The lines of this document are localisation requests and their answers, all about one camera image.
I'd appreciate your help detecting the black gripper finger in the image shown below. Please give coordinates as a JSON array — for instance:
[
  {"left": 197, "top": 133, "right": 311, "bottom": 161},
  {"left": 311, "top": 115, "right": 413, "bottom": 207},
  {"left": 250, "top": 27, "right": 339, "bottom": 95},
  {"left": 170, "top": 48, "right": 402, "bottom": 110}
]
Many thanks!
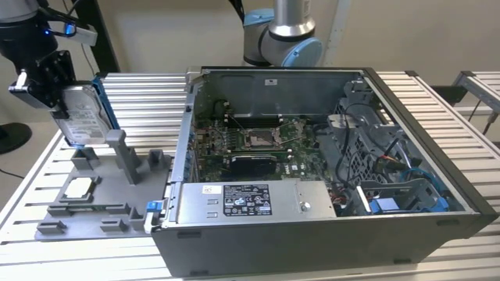
[{"left": 35, "top": 49, "right": 75, "bottom": 119}]

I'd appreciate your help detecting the hard disk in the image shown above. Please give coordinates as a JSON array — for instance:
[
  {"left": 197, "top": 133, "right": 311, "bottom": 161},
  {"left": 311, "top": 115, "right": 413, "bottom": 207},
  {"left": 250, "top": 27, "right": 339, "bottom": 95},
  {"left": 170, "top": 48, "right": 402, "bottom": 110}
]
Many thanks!
[{"left": 51, "top": 74, "right": 121, "bottom": 148}]

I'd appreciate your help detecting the grey disk bay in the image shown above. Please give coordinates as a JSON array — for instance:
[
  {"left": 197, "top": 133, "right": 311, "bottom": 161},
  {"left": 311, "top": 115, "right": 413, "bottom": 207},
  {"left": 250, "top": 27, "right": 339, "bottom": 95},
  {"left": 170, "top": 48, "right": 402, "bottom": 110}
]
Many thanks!
[{"left": 351, "top": 177, "right": 450, "bottom": 217}]

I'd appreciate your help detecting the blue disk carrier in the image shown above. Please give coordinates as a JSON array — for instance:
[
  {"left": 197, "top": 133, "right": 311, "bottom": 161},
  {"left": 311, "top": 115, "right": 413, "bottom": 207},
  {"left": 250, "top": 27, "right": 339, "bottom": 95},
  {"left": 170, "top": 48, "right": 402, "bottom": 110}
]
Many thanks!
[{"left": 367, "top": 197, "right": 399, "bottom": 212}]

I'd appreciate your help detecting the black round stand base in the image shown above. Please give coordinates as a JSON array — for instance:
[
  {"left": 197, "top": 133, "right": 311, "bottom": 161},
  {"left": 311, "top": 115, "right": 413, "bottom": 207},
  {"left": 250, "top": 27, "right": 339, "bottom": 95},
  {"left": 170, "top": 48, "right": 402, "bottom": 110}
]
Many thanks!
[{"left": 0, "top": 122, "right": 33, "bottom": 155}]

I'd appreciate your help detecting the silver CPU chip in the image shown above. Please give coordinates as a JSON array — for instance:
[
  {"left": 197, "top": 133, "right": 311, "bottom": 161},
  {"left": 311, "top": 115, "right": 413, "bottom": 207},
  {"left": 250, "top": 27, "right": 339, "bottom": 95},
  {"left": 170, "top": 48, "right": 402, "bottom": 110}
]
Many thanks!
[{"left": 62, "top": 177, "right": 94, "bottom": 200}]

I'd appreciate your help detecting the grey parts rack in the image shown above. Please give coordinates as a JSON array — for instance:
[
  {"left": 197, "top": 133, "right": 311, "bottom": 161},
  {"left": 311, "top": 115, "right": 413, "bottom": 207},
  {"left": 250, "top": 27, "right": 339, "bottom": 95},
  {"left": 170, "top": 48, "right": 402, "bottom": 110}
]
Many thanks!
[{"left": 34, "top": 129, "right": 174, "bottom": 243}]

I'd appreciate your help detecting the green RAM stick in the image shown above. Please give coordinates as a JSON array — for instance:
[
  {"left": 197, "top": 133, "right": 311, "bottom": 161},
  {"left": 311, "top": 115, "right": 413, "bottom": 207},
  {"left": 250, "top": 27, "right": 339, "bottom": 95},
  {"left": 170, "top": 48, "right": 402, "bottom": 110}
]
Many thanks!
[{"left": 63, "top": 205, "right": 110, "bottom": 212}]

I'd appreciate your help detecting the blue case latch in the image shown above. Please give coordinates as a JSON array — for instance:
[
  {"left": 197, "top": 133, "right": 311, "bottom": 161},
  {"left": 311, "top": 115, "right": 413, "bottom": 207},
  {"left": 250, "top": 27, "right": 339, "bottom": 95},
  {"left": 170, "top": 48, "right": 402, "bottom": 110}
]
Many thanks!
[{"left": 142, "top": 200, "right": 163, "bottom": 234}]

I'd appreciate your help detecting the black RAM slot bank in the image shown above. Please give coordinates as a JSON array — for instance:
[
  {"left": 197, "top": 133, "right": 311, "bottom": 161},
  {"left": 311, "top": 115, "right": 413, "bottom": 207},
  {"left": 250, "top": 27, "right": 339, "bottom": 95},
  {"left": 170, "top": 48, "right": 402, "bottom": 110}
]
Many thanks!
[{"left": 225, "top": 114, "right": 285, "bottom": 129}]

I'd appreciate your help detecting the CPU socket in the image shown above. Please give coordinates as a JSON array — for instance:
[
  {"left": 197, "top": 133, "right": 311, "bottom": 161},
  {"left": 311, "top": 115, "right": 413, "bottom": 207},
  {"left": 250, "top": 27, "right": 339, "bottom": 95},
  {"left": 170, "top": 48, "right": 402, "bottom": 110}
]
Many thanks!
[{"left": 239, "top": 126, "right": 282, "bottom": 150}]

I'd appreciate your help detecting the black graphics card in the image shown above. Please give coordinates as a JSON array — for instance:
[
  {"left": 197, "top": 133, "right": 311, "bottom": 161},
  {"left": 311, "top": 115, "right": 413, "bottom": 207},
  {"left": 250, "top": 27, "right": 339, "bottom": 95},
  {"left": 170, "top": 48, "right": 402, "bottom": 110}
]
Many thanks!
[{"left": 227, "top": 154, "right": 278, "bottom": 180}]

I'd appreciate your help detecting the green motherboard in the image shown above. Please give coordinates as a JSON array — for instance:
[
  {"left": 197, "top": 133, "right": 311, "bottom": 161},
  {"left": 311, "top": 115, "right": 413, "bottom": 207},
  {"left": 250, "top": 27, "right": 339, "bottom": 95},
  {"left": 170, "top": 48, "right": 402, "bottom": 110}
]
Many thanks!
[{"left": 191, "top": 115, "right": 341, "bottom": 183}]

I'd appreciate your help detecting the silver power supply unit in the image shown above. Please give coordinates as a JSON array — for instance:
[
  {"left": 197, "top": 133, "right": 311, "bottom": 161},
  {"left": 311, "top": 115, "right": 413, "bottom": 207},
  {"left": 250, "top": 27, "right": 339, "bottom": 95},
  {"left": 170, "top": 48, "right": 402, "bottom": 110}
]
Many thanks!
[{"left": 174, "top": 180, "right": 338, "bottom": 225}]

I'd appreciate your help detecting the grey metal drive cage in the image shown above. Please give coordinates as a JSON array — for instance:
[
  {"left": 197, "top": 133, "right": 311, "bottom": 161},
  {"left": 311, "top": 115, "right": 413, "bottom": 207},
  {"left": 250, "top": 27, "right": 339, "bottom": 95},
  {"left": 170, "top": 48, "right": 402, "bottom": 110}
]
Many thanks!
[{"left": 314, "top": 80, "right": 466, "bottom": 218}]

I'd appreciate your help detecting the open black PC case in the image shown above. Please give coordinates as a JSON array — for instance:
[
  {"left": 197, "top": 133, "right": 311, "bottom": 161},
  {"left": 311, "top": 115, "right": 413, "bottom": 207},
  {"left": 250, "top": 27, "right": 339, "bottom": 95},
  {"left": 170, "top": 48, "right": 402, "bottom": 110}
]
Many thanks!
[{"left": 143, "top": 66, "right": 500, "bottom": 277}]

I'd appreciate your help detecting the metal slat side table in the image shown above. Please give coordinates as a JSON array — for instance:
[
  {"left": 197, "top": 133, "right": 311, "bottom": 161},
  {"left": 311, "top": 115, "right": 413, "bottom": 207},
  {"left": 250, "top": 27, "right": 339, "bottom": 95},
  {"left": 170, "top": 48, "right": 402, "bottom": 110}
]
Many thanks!
[{"left": 451, "top": 70, "right": 500, "bottom": 118}]

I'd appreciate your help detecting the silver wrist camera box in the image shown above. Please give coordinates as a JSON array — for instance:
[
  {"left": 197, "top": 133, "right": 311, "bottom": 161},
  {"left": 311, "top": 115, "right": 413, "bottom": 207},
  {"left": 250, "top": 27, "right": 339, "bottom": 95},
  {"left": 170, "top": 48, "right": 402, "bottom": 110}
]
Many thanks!
[{"left": 7, "top": 72, "right": 51, "bottom": 111}]

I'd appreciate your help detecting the silver camera with blue light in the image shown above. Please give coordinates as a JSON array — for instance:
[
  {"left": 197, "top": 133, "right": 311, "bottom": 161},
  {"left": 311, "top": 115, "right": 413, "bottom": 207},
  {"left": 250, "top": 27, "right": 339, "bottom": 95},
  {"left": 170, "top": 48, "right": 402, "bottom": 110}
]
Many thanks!
[{"left": 62, "top": 23, "right": 98, "bottom": 47}]

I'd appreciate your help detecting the black upright post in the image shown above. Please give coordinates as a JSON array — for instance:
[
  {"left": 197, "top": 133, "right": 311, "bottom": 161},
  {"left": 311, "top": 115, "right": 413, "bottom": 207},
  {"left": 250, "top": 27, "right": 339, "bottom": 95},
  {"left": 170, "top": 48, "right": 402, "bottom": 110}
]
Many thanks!
[{"left": 71, "top": 0, "right": 121, "bottom": 74}]

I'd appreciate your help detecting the black wire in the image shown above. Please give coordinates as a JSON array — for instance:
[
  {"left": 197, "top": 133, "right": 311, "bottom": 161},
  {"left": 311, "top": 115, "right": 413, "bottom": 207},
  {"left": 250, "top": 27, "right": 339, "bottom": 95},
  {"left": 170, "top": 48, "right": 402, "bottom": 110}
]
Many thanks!
[{"left": 334, "top": 102, "right": 378, "bottom": 190}]

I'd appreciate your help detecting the black table bracket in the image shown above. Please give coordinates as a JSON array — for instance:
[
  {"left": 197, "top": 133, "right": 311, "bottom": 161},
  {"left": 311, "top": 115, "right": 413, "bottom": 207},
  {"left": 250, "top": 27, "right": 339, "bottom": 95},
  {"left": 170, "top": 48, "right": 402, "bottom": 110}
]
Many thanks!
[{"left": 430, "top": 84, "right": 469, "bottom": 107}]

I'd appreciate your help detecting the blue wire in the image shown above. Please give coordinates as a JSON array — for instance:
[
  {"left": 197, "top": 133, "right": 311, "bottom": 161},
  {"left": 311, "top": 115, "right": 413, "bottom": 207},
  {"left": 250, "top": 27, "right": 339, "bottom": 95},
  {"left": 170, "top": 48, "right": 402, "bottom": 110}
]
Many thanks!
[{"left": 398, "top": 166, "right": 445, "bottom": 201}]

